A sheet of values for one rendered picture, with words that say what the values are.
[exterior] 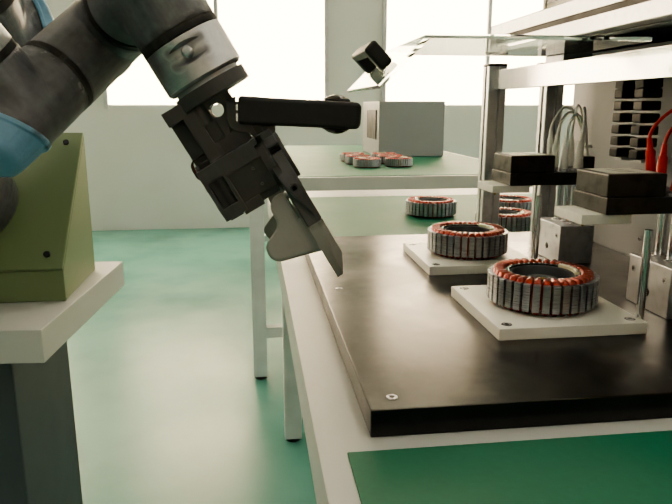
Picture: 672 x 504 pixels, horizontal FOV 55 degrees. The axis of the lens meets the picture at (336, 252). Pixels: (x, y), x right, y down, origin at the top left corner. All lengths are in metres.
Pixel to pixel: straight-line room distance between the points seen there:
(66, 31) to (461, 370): 0.46
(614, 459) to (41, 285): 0.67
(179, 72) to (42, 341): 0.35
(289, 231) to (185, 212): 4.86
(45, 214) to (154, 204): 4.56
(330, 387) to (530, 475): 0.19
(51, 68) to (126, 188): 4.85
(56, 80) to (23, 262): 0.31
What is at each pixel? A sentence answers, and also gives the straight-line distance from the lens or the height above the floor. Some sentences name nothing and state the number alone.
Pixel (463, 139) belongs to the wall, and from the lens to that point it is 5.64.
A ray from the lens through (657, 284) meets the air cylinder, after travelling 0.76.
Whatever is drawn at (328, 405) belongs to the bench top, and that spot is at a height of 0.75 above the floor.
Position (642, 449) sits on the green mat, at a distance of 0.52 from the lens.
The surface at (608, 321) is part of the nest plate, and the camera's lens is 0.68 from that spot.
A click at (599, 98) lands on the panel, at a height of 1.00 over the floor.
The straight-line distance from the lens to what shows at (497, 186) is 0.90.
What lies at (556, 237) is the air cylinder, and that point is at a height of 0.81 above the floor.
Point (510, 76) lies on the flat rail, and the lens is 1.05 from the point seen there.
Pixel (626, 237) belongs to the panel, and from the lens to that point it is 1.05.
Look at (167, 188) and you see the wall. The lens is 5.42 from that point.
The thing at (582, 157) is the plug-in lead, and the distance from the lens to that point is 0.96.
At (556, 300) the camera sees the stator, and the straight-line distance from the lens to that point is 0.66.
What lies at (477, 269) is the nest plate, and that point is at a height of 0.78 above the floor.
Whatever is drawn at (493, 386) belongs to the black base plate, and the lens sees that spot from 0.53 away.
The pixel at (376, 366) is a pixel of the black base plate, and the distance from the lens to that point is 0.55.
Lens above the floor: 0.99
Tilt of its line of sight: 13 degrees down
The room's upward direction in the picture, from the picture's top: straight up
